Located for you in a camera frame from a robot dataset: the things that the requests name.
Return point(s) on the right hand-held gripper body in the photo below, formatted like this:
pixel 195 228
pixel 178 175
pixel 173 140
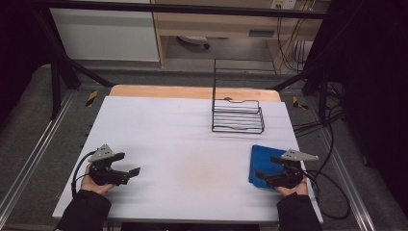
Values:
pixel 288 178

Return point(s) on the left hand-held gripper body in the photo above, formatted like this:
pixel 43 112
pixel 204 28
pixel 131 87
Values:
pixel 102 174

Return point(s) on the blue cloth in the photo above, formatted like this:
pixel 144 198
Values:
pixel 261 162

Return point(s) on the person's right hand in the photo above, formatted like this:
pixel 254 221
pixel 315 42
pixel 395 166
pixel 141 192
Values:
pixel 293 191

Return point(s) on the person's left hand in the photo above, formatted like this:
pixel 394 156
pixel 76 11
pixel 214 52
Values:
pixel 91 186

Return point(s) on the white table cover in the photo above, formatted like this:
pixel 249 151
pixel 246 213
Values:
pixel 179 160

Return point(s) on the yellow black tape strip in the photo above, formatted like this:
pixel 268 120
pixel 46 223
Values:
pixel 299 103
pixel 91 98

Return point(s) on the black metal stand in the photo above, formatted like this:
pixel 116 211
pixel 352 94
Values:
pixel 322 93
pixel 56 83

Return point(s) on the wooden table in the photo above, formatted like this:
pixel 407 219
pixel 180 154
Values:
pixel 179 91

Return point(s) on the white cabinet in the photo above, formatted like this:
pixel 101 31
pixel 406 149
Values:
pixel 102 35

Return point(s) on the black curtain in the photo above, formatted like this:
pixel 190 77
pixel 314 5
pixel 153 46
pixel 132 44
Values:
pixel 19 48
pixel 375 80

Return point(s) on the white device with black wheel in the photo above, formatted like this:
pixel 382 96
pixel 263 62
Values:
pixel 195 40

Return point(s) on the light wooden desk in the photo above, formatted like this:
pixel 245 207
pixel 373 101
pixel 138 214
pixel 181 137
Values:
pixel 218 24

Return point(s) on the black metal crossbar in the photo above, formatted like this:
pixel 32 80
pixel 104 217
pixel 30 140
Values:
pixel 192 9

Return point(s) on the aluminium floor rail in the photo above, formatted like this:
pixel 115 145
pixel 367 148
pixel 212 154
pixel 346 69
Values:
pixel 349 183
pixel 35 150

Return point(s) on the white wall socket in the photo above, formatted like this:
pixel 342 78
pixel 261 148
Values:
pixel 284 4

